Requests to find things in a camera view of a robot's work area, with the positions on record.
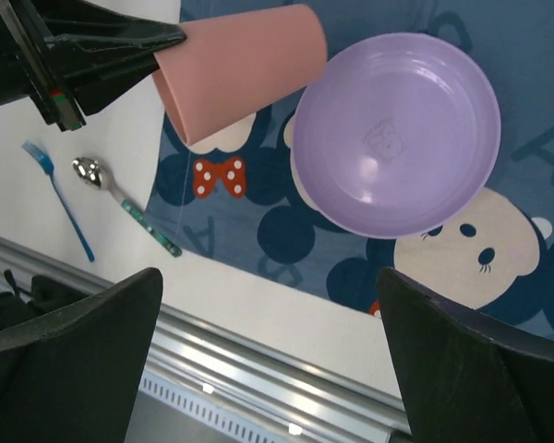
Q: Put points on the metal spoon green handle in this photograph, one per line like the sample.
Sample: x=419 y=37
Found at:
x=95 y=174

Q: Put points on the aluminium front rail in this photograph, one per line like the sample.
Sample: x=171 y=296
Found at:
x=319 y=370

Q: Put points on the blue plastic fork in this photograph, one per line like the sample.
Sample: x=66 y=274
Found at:
x=47 y=165

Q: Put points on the purple plastic plate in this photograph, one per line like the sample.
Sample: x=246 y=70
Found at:
x=398 y=135

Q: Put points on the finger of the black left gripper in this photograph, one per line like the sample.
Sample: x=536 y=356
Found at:
x=97 y=73
x=83 y=21

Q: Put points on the pink plastic cup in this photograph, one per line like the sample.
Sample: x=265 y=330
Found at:
x=232 y=66

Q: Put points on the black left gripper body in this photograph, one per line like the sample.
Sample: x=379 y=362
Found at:
x=26 y=70

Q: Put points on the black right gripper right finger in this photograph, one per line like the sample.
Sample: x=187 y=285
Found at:
x=465 y=376

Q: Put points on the perforated cable duct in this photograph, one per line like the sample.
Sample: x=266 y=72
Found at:
x=231 y=420

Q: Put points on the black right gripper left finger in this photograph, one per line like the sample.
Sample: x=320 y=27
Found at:
x=79 y=383

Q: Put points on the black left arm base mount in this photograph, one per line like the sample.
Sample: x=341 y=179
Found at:
x=51 y=303

